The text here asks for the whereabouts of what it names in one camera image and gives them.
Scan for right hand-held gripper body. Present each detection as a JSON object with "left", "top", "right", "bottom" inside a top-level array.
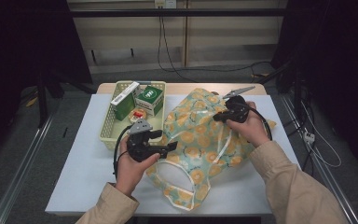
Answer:
[{"left": 223, "top": 86, "right": 256, "bottom": 123}]

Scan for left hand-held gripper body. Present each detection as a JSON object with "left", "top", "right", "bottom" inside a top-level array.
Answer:
[{"left": 126, "top": 119, "right": 168, "bottom": 163}]

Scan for round tin with red label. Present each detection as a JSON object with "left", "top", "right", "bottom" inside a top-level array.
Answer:
[{"left": 128, "top": 106, "right": 148, "bottom": 125}]

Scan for orange print shopping bag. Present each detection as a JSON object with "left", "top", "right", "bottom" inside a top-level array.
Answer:
[{"left": 145, "top": 87, "right": 278, "bottom": 212}]

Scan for pale yellow plastic basket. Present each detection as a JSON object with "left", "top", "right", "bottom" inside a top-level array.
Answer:
[{"left": 98, "top": 79, "right": 167, "bottom": 151}]

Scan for tall green and white box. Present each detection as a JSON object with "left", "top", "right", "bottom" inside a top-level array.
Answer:
[{"left": 110, "top": 81, "right": 142, "bottom": 121}]

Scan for person's right hand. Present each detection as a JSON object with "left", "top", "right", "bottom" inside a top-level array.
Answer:
[{"left": 226, "top": 101, "right": 271, "bottom": 148}]

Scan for person's left hand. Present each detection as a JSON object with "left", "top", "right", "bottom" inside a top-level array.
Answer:
[{"left": 115, "top": 135, "right": 161, "bottom": 197}]

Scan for white table mat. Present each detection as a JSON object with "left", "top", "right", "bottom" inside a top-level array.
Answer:
[{"left": 45, "top": 93, "right": 301, "bottom": 217}]

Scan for black metal stand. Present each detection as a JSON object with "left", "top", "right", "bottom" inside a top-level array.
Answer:
[
  {"left": 36, "top": 69, "right": 97, "bottom": 129},
  {"left": 257, "top": 60, "right": 311, "bottom": 125}
]

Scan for white power strip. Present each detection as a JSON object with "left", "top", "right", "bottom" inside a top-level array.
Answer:
[{"left": 302, "top": 131, "right": 316, "bottom": 145}]

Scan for dark curtain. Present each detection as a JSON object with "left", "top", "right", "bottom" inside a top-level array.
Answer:
[
  {"left": 269, "top": 0, "right": 358, "bottom": 178},
  {"left": 0, "top": 0, "right": 92, "bottom": 169}
]

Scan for left hand-held gripper black cable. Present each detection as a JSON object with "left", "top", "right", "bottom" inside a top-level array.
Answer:
[{"left": 113, "top": 124, "right": 133, "bottom": 181}]

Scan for hand-held gripper black cable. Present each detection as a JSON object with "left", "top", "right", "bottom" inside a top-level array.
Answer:
[
  {"left": 113, "top": 124, "right": 133, "bottom": 181},
  {"left": 245, "top": 102, "right": 274, "bottom": 142}
]

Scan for right hand-held gripper black cable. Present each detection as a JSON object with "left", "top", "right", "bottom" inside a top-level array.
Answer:
[{"left": 245, "top": 102, "right": 274, "bottom": 142}]

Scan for white cable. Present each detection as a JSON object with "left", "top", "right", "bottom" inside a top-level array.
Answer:
[{"left": 301, "top": 102, "right": 343, "bottom": 169}]

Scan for metal floor rail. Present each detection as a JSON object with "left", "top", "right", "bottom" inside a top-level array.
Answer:
[
  {"left": 0, "top": 115, "right": 55, "bottom": 224},
  {"left": 279, "top": 94, "right": 358, "bottom": 224}
]

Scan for white wall socket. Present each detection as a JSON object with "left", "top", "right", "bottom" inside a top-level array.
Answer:
[{"left": 154, "top": 0, "right": 177, "bottom": 9}]

